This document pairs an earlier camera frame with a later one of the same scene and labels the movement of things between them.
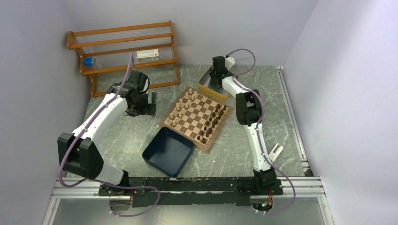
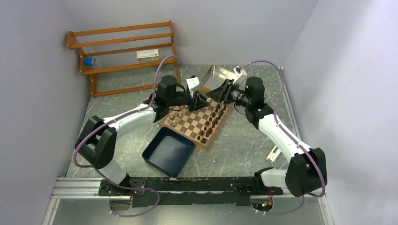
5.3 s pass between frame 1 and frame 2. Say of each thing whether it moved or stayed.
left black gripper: moved
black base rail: stayed
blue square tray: stayed
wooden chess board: stayed
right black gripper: moved
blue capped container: stayed
